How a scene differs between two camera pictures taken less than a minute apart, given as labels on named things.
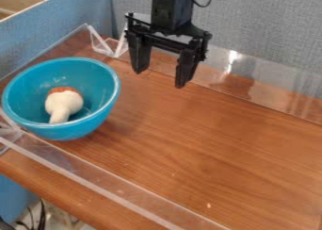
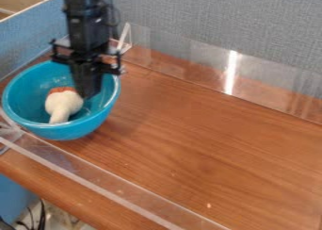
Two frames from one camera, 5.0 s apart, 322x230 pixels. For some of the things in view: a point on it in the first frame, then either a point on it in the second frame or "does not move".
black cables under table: x=42 y=221 does not move
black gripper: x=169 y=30 to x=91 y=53
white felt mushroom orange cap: x=63 y=102 does not move
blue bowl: x=27 y=87 does not move
